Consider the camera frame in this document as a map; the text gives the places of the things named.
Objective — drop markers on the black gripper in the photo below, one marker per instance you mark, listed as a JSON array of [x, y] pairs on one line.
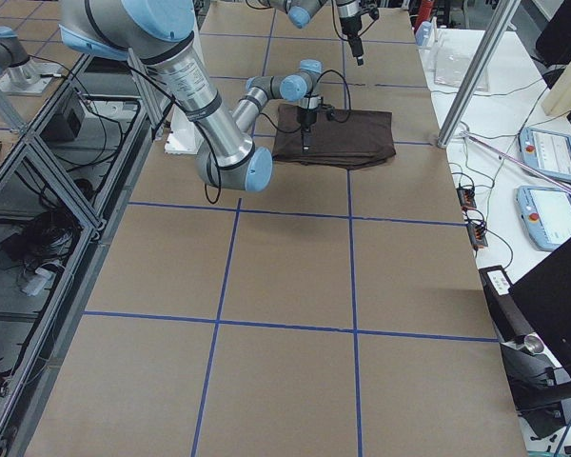
[[350, 26], [306, 116]]

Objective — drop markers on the brown t-shirt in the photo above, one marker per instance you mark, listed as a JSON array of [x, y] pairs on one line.
[[354, 139]]

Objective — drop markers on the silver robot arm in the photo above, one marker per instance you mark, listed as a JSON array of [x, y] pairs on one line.
[[301, 12], [161, 34]]

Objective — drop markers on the red cylinder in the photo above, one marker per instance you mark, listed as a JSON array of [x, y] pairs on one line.
[[424, 12]]

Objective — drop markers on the clear acrylic tray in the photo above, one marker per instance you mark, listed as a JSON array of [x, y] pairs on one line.
[[449, 61]]

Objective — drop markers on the upper blue teach pendant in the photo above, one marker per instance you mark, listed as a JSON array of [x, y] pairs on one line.
[[547, 151]]

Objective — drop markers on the blue teach pendant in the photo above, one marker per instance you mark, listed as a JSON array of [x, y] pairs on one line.
[[546, 215], [547, 151]]

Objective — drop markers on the lower blue teach pendant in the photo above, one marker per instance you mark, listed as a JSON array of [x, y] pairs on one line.
[[546, 215]]

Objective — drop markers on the black laptop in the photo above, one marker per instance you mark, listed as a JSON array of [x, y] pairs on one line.
[[539, 302]]

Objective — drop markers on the white pedestal column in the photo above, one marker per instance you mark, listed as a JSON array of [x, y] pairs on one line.
[[181, 128]]

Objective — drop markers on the aluminium frame post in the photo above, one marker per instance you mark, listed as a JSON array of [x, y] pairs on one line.
[[491, 38]]

